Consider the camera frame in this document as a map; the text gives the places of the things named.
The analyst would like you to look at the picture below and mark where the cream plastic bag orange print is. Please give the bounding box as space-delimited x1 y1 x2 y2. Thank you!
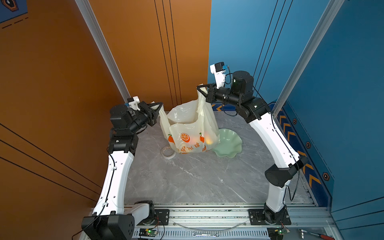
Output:
159 91 220 154

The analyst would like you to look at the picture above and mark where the red handled tool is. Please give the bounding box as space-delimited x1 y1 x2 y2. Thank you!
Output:
299 229 335 240

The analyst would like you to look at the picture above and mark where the small right circuit board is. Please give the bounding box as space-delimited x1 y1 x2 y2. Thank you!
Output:
267 228 291 240

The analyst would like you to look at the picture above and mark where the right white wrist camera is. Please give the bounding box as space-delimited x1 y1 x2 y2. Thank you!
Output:
210 62 227 89

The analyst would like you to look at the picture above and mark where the aluminium rail frame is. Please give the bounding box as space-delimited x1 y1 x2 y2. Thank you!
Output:
79 202 343 240

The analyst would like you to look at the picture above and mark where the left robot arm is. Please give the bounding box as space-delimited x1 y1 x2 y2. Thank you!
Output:
81 98 163 240

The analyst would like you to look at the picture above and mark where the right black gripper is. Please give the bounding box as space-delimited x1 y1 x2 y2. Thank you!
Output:
197 82 244 109

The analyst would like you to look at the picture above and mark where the silver wrench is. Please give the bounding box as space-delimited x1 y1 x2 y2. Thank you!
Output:
192 232 220 238

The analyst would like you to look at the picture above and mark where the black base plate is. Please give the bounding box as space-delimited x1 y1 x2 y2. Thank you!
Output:
139 209 170 226
248 207 292 226

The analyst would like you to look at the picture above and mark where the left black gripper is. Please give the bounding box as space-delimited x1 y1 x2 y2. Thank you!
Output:
128 102 162 137

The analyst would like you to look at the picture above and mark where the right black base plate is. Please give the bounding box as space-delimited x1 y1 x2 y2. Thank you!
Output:
248 207 292 226

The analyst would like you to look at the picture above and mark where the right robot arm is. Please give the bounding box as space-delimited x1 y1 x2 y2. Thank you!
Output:
197 71 308 225

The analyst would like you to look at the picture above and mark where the light green fruit plate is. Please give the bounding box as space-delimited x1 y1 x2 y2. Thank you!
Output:
213 129 243 159

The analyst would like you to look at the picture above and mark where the green circuit board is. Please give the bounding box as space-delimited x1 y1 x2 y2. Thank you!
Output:
138 229 159 239

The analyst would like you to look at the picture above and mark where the clear tape roll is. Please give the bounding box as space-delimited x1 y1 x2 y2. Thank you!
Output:
161 145 176 160

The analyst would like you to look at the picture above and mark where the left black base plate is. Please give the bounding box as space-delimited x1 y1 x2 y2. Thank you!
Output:
139 209 170 226

